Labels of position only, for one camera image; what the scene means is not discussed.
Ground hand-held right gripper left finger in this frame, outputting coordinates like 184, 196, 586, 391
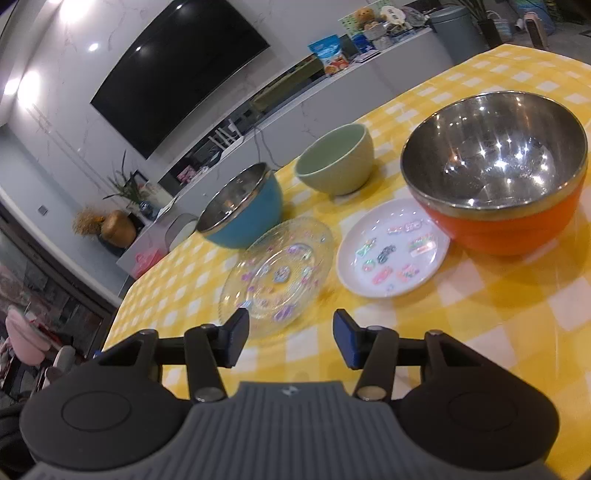
95, 308, 250, 403

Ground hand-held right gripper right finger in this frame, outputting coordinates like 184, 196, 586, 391
333, 309, 486, 401

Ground white plate with stickers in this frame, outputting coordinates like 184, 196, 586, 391
336, 198, 451, 296

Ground clear glass plate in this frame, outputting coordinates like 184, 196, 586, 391
221, 218, 335, 340

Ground blue steel bowl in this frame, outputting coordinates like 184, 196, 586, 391
195, 162, 284, 249

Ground green ceramic bowl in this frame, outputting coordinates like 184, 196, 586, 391
294, 124, 375, 195

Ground orange steel bowl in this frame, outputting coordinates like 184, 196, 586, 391
400, 91, 591, 256

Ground gold vase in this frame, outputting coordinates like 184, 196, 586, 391
100, 210, 138, 247

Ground yellow checked tablecloth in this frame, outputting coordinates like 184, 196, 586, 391
100, 44, 591, 480

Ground green plant in vase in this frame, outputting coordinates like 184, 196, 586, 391
104, 151, 155, 219

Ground dried yellow flowers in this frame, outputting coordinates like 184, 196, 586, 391
72, 208, 105, 237

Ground white router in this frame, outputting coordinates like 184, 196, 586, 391
213, 117, 244, 149

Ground pink chair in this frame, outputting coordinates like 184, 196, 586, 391
4, 305, 52, 366

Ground white marble media bench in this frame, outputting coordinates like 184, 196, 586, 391
115, 25, 454, 278

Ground blue snack bag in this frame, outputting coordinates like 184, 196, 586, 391
308, 36, 349, 76

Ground blue box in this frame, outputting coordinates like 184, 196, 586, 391
353, 34, 382, 57

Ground grey trash bin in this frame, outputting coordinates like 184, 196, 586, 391
428, 4, 489, 65

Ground potted long-leaf plant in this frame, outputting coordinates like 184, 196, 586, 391
457, 0, 503, 49

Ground small space heater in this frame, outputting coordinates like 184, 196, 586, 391
524, 11, 551, 49

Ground black wall television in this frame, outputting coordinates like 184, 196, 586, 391
90, 0, 271, 160

